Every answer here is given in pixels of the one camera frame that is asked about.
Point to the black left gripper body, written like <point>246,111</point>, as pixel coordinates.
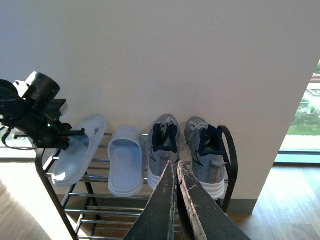
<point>32,108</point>

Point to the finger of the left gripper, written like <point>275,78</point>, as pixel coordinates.
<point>73,133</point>

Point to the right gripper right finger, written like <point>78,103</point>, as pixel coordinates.
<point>200,216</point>

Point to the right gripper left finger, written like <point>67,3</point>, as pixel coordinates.
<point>157,219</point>

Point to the light blue slipper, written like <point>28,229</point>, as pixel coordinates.
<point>126,151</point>
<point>75,160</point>

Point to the grey knit sneaker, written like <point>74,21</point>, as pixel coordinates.
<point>162,141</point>
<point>207,157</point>

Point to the black metal shoe rack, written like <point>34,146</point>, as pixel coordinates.
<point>111,218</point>

